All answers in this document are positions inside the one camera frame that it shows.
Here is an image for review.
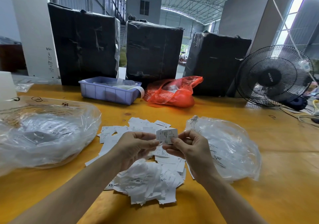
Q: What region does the person's right hand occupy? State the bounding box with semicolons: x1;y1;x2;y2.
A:
162;130;221;183

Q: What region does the blue plastic bin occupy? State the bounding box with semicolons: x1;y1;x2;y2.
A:
78;76;145;105

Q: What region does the grey cabin with window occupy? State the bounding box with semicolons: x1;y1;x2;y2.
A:
126;0;162;25

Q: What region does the bundle of cables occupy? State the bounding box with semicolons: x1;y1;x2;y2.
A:
280;98;319;128

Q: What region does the black table fan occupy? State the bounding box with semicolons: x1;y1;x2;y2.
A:
235;45;315;109

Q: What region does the brown wooden cabinet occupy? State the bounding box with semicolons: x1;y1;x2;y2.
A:
0;43;27;73

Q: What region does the white paper label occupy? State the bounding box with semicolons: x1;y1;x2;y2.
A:
156;128;179;145

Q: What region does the clear plastic bag black print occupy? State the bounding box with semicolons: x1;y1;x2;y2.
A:
185;115;263;182

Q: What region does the person's left hand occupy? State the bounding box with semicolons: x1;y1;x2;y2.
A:
114;131;161;171

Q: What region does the red plastic bag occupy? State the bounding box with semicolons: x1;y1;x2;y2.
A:
144;75;204;108

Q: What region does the white pillar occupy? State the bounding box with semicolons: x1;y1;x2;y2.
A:
8;0;60;80

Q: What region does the large clear bag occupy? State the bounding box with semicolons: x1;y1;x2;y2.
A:
0;96;102;176

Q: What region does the pile of white labels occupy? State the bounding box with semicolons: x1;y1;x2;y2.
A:
85;117;187;205

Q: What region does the white foam box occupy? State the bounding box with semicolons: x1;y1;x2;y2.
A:
0;71;18;105

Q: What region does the person's right forearm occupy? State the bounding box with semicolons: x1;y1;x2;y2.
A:
202;174;270;224

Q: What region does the person's left forearm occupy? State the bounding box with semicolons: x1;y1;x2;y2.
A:
10;157;128;224

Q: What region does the large black wrapped bale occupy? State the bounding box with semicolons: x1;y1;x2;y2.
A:
47;2;121;87
126;19;184;87
183;31;252;97

